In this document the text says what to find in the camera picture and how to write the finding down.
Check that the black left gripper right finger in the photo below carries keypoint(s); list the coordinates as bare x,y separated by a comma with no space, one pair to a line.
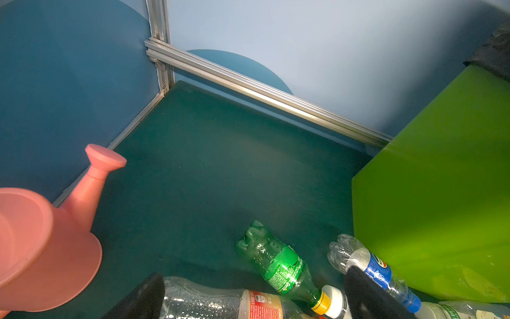
366,299

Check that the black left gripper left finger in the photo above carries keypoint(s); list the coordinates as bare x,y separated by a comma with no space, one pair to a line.
145,301

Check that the clear bottle red label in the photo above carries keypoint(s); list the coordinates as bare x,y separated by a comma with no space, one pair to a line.
186,299

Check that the green crushed plastic bottle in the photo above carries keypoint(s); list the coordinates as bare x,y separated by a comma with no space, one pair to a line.
281,267

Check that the green bin black liner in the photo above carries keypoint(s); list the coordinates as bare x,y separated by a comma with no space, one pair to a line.
434,202

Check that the white label tea bottle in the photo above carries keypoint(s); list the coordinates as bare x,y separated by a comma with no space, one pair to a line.
335,303

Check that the clear bottle blue cap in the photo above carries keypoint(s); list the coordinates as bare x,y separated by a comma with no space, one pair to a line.
348,252

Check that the cream label bottle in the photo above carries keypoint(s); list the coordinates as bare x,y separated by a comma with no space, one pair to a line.
462,310

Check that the pink plastic watering can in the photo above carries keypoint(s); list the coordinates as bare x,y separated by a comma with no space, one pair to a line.
49,254

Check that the aluminium frame rail back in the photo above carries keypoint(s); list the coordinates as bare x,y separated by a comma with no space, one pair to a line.
269,95

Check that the left aluminium post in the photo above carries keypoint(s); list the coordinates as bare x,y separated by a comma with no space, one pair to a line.
158,17

